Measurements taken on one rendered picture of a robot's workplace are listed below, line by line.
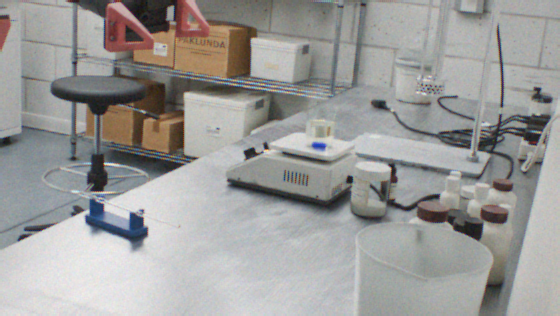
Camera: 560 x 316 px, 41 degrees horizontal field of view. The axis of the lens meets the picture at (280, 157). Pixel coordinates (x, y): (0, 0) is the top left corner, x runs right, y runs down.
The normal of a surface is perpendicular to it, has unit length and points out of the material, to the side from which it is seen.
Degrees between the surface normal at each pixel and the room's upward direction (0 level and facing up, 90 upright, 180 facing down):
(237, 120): 92
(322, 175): 90
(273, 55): 92
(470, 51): 90
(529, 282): 0
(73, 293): 0
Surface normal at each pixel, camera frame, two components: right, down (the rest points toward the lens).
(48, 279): 0.08, -0.96
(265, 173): -0.44, 0.20
